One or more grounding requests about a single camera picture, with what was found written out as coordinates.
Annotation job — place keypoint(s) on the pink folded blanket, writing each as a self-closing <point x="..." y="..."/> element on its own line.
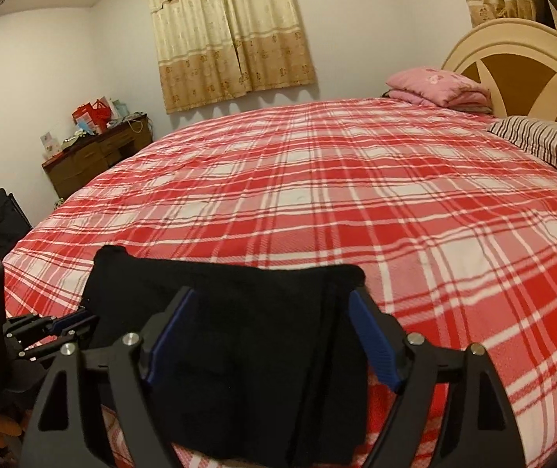
<point x="439" y="89"/>

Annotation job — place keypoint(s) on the striped pillow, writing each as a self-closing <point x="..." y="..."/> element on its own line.
<point x="535" y="136"/>

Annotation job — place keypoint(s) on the cream wooden headboard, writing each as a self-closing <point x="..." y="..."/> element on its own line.
<point x="516" y="59"/>

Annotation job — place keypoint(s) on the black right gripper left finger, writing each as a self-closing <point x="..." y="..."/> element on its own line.
<point x="67" y="428"/>

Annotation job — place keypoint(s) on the beige patterned window curtain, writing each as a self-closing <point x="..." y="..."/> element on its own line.
<point x="211" y="51"/>

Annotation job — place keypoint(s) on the white greeting card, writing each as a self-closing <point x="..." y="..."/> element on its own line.
<point x="51" y="145"/>

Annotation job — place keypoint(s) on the red gift bag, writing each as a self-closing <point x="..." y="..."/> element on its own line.
<point x="95" y="115"/>

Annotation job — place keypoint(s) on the black pants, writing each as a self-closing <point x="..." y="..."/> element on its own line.
<point x="266" y="366"/>

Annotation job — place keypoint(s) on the red plaid bed cover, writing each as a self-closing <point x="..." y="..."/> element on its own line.
<point x="455" y="228"/>

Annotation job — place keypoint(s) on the dark wooden desk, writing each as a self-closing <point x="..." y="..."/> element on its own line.
<point x="75" y="167"/>

